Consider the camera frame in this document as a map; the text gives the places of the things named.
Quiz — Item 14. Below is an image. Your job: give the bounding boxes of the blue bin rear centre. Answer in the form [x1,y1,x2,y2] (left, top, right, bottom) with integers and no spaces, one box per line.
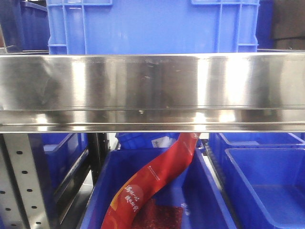
[115,132,180,149]

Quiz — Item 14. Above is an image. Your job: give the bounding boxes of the blue bin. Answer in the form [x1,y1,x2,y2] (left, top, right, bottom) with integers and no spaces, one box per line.
[208,132,305,173]
[115,132,180,149]

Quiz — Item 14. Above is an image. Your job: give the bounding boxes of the blue bin rear right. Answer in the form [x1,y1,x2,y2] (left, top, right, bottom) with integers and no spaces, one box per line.
[208,132,305,173]

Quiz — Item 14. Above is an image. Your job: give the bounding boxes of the blue bin centre below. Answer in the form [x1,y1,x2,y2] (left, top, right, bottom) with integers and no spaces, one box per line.
[80,148,236,229]

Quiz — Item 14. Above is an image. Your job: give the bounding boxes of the blue bin below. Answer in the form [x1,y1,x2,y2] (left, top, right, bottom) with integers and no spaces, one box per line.
[41,133,88,191]
[80,148,236,229]
[224,148,305,229]

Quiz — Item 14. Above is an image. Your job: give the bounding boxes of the blue bin left below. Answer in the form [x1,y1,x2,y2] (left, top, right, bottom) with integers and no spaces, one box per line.
[41,133,88,191]

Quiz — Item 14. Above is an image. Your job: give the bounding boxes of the blue bin right below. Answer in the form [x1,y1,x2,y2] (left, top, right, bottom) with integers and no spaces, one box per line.
[224,148,305,229]

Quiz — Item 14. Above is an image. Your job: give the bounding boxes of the red printed snack bag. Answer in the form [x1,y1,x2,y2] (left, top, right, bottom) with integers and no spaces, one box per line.
[101,133,200,229]

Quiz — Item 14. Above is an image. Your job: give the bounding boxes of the large blue crate on shelf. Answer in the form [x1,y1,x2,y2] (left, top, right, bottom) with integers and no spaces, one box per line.
[47,0,259,54]

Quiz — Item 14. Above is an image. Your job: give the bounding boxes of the dark blue crate upper left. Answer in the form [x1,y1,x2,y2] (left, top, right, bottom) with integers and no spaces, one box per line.
[0,0,50,54]

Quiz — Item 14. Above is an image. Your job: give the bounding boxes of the perforated steel upright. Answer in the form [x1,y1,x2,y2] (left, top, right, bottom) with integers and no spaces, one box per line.
[0,134,60,229]

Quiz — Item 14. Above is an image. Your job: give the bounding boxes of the stainless steel shelf rail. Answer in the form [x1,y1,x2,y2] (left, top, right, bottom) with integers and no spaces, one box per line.
[0,50,305,133]

